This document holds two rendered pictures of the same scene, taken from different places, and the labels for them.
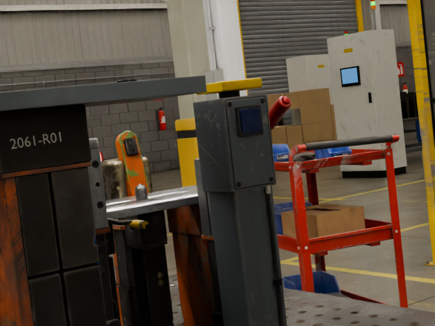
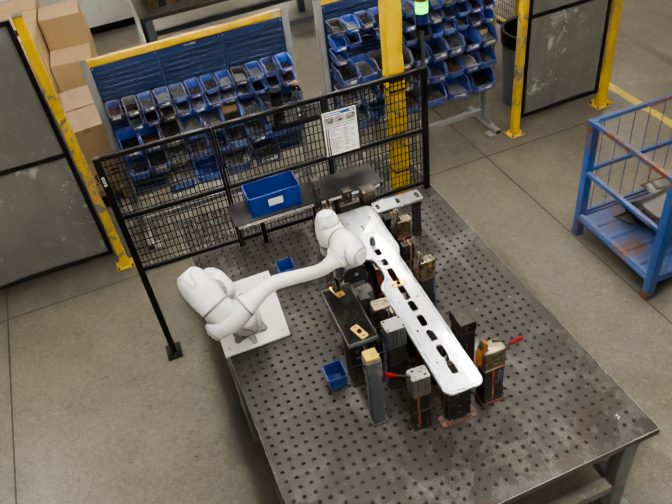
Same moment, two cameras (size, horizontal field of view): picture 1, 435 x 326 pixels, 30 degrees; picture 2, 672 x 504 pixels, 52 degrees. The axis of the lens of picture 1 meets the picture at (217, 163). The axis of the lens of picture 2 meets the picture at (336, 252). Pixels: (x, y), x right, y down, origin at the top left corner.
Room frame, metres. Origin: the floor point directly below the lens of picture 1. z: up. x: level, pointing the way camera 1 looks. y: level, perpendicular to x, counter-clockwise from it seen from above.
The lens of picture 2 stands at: (1.54, -1.82, 3.38)
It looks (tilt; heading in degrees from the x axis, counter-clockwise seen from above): 41 degrees down; 109
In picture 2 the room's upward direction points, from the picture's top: 8 degrees counter-clockwise
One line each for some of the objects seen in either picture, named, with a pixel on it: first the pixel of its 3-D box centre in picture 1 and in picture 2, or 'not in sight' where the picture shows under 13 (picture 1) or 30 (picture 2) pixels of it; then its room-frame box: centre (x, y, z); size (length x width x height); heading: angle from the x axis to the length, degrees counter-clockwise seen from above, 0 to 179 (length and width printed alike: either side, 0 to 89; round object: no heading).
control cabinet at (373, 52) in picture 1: (364, 89); not in sight; (11.41, -2.16, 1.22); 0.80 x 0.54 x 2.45; 37
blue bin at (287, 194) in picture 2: not in sight; (271, 194); (0.19, 1.11, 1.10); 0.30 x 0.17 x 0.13; 34
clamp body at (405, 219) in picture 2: not in sight; (403, 242); (0.95, 1.02, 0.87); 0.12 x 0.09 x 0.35; 33
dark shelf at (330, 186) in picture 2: not in sight; (304, 195); (0.34, 1.21, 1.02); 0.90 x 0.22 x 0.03; 33
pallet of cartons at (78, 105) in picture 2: not in sight; (58, 129); (-2.36, 2.58, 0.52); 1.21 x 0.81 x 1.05; 130
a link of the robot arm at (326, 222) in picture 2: not in sight; (329, 228); (0.79, 0.29, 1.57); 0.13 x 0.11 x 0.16; 140
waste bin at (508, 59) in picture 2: not in sight; (526, 63); (1.54, 4.17, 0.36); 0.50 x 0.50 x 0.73
